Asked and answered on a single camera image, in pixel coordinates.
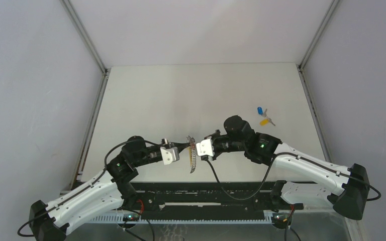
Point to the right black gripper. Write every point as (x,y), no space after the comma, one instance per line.
(217,133)

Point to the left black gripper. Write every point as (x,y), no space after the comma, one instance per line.
(180,146)

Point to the metal keyring with small rings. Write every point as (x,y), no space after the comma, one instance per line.
(192,153)

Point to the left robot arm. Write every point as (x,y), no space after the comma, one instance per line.
(110,189)

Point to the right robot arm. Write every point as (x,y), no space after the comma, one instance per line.
(348,187)

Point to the yellow key tag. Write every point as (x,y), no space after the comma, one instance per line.
(267,121)

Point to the blue key tag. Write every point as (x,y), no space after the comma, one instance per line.
(260,111)

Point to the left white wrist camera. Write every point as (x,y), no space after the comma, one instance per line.
(169,152)

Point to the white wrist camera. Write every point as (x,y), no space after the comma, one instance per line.
(205,149)
(169,152)

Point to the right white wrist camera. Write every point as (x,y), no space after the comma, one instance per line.
(205,149)

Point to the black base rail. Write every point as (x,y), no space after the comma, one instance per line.
(205,199)

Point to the white cable duct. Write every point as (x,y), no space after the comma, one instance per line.
(129,218)

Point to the left aluminium frame post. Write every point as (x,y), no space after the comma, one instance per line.
(77,83)

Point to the aluminium frame post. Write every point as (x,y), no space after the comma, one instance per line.
(344,77)
(77,83)

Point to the right aluminium frame post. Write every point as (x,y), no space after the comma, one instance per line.
(344,77)

